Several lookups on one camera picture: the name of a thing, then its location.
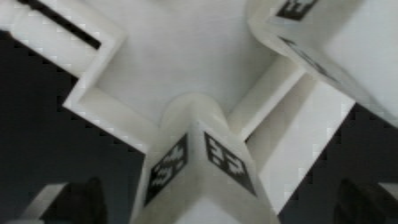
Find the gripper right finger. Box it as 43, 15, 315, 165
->
333, 179, 398, 224

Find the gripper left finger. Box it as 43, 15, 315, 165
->
11, 177, 109, 224

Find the white chair leg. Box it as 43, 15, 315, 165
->
248, 0, 398, 127
130, 93, 280, 224

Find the white chair seat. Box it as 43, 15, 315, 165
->
0, 0, 299, 150

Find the white U-shaped obstacle fence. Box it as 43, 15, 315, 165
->
248, 75, 356, 212

